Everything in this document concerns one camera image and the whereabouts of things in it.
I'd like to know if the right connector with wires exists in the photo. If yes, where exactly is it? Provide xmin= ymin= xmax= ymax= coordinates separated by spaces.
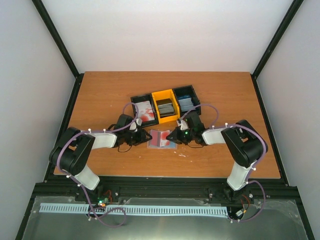
xmin=234 ymin=194 xmax=251 ymax=220

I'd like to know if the left controller board with wires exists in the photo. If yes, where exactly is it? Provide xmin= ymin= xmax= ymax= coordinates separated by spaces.
xmin=97 ymin=190 xmax=113 ymax=207

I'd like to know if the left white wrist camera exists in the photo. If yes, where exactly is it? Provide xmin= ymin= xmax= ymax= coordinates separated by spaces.
xmin=129 ymin=118 xmax=142 ymax=132

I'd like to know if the black frame post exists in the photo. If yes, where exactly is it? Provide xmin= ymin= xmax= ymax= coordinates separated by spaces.
xmin=32 ymin=0 xmax=83 ymax=80
xmin=251 ymin=0 xmax=304 ymax=80

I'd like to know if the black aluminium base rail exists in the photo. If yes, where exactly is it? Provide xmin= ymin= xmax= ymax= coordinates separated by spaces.
xmin=34 ymin=176 xmax=300 ymax=208

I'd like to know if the right black frame post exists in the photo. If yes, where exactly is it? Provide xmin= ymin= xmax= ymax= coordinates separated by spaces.
xmin=251 ymin=0 xmax=304 ymax=80

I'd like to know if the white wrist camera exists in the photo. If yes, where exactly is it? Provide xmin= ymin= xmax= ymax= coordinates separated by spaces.
xmin=176 ymin=118 xmax=189 ymax=131
xmin=129 ymin=118 xmax=142 ymax=132

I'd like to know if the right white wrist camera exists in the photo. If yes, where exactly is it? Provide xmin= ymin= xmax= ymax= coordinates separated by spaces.
xmin=176 ymin=118 xmax=189 ymax=131

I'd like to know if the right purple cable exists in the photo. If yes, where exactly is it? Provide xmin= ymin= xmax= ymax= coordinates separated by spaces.
xmin=180 ymin=103 xmax=268 ymax=223

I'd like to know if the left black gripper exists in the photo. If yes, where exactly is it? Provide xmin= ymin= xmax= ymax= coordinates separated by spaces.
xmin=124 ymin=128 xmax=153 ymax=147

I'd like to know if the blue card stack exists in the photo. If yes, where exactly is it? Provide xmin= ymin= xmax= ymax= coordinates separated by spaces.
xmin=177 ymin=95 xmax=194 ymax=112

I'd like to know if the left black frame post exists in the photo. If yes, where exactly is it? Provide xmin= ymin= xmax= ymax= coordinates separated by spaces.
xmin=32 ymin=0 xmax=83 ymax=80

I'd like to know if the white red credit card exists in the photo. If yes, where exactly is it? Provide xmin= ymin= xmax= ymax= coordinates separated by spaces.
xmin=159 ymin=131 xmax=177 ymax=148
xmin=149 ymin=129 xmax=161 ymax=148

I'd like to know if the light blue slotted cable duct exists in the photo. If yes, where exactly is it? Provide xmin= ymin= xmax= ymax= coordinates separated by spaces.
xmin=38 ymin=203 xmax=228 ymax=218

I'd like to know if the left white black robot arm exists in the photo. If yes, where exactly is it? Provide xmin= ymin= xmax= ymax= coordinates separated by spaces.
xmin=49 ymin=114 xmax=153 ymax=202

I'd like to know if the white red card stack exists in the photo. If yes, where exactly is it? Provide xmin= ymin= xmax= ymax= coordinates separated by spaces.
xmin=136 ymin=100 xmax=155 ymax=123

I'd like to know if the black card bin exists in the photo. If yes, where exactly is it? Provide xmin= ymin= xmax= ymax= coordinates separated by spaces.
xmin=130 ymin=93 xmax=159 ymax=127
xmin=172 ymin=85 xmax=201 ymax=116

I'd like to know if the pink leather card holder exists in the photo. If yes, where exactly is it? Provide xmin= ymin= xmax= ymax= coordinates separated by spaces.
xmin=147 ymin=130 xmax=178 ymax=150

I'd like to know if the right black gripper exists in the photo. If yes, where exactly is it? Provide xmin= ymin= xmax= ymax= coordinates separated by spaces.
xmin=166 ymin=127 xmax=195 ymax=146

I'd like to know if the black card stack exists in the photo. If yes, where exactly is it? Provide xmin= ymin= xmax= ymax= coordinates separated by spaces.
xmin=156 ymin=98 xmax=175 ymax=118

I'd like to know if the yellow card bin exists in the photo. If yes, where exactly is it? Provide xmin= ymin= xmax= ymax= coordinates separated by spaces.
xmin=151 ymin=89 xmax=181 ymax=124

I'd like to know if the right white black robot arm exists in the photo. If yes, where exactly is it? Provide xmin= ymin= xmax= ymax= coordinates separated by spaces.
xmin=166 ymin=111 xmax=268 ymax=201

